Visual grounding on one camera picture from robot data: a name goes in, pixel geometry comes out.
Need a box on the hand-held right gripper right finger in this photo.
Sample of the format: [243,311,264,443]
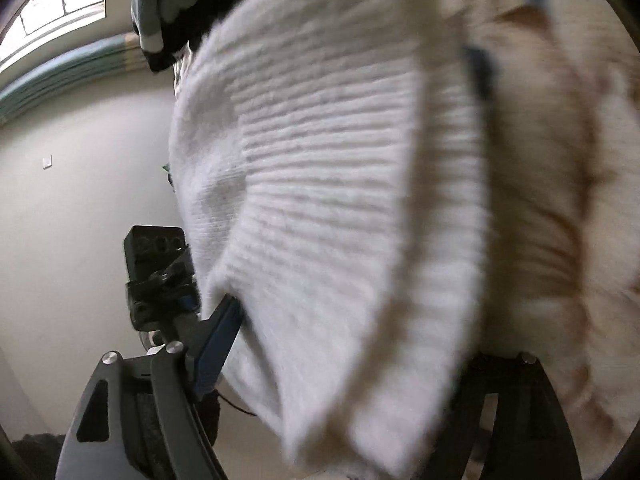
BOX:
[430,352,583,480]

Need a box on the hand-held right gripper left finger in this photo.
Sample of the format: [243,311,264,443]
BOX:
[55,294,247,480]

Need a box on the white knit sweater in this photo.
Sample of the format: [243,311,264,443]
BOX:
[169,0,493,478]

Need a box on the striped curtain valance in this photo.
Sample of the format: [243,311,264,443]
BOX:
[0,32,146,128]

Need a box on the dark fuzzy cloth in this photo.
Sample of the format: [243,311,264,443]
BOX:
[10,432,68,480]

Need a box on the floral printed blanket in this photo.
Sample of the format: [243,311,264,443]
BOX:
[425,0,640,480]

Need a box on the teal striped cloth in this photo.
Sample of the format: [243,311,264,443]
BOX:
[131,0,281,73]

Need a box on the window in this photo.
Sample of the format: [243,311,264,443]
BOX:
[0,0,109,73]

